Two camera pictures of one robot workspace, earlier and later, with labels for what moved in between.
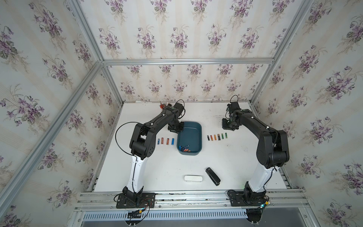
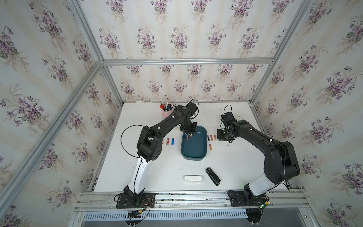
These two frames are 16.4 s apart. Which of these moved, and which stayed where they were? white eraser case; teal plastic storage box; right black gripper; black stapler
Moved: right black gripper; teal plastic storage box
Stayed: black stapler; white eraser case
